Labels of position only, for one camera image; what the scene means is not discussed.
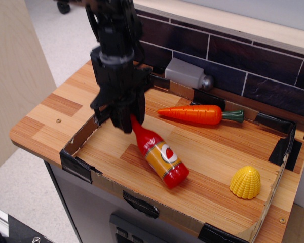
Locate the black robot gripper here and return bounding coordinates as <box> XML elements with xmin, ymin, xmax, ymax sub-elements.
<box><xmin>90</xmin><ymin>47</ymin><xmax>152</xmax><ymax>134</ymax></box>

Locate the red hot sauce bottle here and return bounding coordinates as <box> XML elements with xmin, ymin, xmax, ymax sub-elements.
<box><xmin>130</xmin><ymin>115</ymin><xmax>189</xmax><ymax>189</ymax></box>

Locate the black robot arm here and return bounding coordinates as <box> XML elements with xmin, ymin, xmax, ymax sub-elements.
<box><xmin>85</xmin><ymin>1</ymin><xmax>152</xmax><ymax>134</ymax></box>

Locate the cardboard fence with black tape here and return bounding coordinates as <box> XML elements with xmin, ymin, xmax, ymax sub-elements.
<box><xmin>60</xmin><ymin>76</ymin><xmax>302</xmax><ymax>242</ymax></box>

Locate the orange plastic toy carrot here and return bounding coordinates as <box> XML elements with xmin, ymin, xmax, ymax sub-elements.
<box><xmin>157</xmin><ymin>105</ymin><xmax>244</xmax><ymax>125</ymax></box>

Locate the grey salt shaker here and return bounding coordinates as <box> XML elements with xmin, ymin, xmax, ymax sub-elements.
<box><xmin>165</xmin><ymin>58</ymin><xmax>214</xmax><ymax>91</ymax></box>

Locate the black chair caster wheel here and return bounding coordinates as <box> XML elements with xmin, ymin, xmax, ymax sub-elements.
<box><xmin>57</xmin><ymin>1</ymin><xmax>70</xmax><ymax>14</ymax></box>

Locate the yellow plastic corn piece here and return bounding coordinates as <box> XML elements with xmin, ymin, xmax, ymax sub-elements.
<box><xmin>230</xmin><ymin>166</ymin><xmax>261</xmax><ymax>199</ymax></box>

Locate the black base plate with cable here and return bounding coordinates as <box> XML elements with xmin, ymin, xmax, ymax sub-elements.
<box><xmin>0</xmin><ymin>215</ymin><xmax>52</xmax><ymax>243</ymax></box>

